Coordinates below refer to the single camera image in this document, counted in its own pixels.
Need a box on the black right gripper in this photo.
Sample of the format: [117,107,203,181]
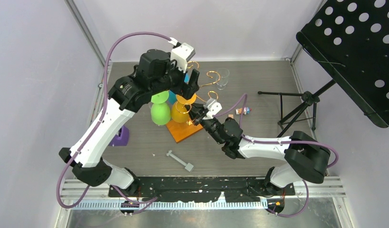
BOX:
[184,100,225,145]

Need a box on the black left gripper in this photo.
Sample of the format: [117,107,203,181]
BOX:
[151,53,199,99]

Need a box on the blue plastic wine glass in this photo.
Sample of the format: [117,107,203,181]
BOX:
[168,74,189,105]

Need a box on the orange plastic wine glass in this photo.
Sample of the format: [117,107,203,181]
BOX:
[171,94,196,124]

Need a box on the green plastic wine glass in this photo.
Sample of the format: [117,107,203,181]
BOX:
[150,91,171,125]

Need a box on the clear wine glass back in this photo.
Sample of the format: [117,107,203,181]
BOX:
[216,68,230,90]

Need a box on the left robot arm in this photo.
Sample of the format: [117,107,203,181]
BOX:
[59,44,199,197]

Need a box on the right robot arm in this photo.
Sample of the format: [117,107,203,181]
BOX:
[189,103,331,195]

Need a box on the grey bolt tool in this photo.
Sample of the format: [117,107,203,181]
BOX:
[166,150,194,172]

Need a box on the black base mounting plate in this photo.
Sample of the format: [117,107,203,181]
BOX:
[107,175,296,204]

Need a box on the purple box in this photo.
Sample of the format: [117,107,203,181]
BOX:
[108,126,129,147]

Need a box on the black perforated music stand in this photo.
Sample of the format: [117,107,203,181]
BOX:
[257,0,389,139]

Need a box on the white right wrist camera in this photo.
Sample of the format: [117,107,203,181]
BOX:
[203,98,222,120]

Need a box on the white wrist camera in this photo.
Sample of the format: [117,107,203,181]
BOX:
[168,37,195,73]
[203,98,222,120]

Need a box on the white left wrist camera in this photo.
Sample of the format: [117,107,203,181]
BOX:
[168,37,195,73]

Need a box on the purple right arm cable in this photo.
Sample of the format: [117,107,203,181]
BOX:
[213,93,340,169]

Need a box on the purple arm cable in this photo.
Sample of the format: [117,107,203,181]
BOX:
[213,93,340,169]
[56,31,176,209]

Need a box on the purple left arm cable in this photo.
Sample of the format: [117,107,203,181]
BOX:
[56,31,176,209]

